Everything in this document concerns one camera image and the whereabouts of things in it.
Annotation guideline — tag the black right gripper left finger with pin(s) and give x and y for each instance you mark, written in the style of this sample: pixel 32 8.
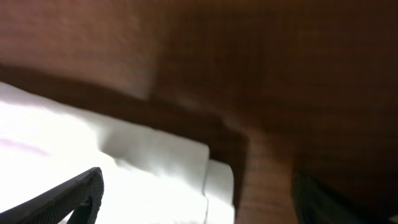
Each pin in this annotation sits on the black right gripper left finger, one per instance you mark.
pixel 79 197

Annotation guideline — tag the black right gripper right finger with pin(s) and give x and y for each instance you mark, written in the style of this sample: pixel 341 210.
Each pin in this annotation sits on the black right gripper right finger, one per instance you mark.
pixel 316 203

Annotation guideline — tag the white t-shirt with black print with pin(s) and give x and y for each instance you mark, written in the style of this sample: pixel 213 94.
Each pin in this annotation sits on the white t-shirt with black print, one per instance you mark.
pixel 150 176

